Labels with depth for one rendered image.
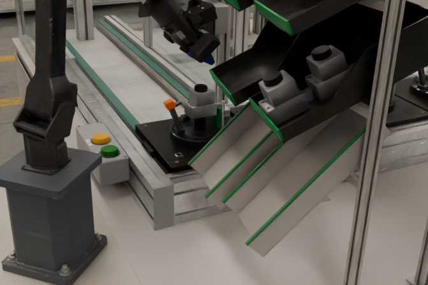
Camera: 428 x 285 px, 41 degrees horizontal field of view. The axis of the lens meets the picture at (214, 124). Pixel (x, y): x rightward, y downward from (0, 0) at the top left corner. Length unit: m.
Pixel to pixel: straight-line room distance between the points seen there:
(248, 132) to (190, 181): 0.17
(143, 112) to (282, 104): 0.80
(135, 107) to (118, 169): 0.40
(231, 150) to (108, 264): 0.32
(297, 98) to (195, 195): 0.42
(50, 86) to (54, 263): 0.32
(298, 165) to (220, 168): 0.19
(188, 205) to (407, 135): 0.60
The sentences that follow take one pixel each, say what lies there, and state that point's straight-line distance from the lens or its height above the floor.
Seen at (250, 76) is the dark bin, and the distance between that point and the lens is 1.03.
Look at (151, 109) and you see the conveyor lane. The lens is 1.64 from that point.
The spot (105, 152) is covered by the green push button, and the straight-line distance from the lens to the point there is 1.29.
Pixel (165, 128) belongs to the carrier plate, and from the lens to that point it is 1.39.
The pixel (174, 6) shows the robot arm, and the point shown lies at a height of 1.29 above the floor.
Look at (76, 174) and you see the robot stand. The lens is 1.03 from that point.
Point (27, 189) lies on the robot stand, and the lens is 1.02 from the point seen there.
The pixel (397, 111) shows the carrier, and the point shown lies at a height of 0.97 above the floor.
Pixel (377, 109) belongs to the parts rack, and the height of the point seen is 1.24.
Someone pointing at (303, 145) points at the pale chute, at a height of 1.11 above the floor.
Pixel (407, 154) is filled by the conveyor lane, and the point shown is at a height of 0.90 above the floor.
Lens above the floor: 1.56
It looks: 25 degrees down
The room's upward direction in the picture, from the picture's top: 2 degrees clockwise
